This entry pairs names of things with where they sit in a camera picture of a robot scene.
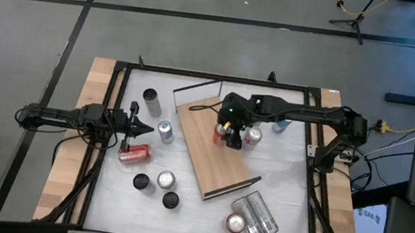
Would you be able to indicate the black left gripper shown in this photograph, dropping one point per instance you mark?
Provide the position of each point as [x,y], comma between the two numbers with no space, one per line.
[118,122]

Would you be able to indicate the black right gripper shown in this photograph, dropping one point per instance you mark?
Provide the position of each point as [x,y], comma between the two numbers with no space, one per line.
[239,108]

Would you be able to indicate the red Fanta can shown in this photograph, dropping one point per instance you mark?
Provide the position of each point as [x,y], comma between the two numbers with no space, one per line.
[219,135]
[135,154]

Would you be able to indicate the silver Diet Coke can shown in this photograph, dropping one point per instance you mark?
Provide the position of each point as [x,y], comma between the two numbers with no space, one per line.
[253,138]
[166,179]

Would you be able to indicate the silver Celsius can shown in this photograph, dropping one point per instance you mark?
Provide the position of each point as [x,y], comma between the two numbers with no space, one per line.
[141,181]
[152,106]
[248,219]
[171,200]
[262,213]

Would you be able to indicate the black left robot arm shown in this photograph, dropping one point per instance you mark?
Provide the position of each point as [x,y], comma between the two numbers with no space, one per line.
[55,114]

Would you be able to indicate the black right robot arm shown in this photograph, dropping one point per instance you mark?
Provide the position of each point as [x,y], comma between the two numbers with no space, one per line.
[310,111]

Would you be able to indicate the blue silver Red Bull can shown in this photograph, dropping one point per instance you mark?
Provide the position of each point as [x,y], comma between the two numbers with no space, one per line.
[166,133]

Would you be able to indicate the light blue Red Bull can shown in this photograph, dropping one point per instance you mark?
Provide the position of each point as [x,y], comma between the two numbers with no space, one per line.
[280,127]

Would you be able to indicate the red soda can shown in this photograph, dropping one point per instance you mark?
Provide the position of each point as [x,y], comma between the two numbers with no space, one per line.
[235,223]

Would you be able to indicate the white printed sign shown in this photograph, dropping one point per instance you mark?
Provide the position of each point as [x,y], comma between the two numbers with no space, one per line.
[367,225]

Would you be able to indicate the black tripod stand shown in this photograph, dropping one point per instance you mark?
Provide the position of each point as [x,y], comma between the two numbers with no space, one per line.
[355,23]

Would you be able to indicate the wooden shelf black metal frame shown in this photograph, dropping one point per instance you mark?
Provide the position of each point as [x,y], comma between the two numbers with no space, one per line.
[207,152]

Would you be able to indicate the black table frame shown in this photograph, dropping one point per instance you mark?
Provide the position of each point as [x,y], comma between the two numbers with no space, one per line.
[197,72]

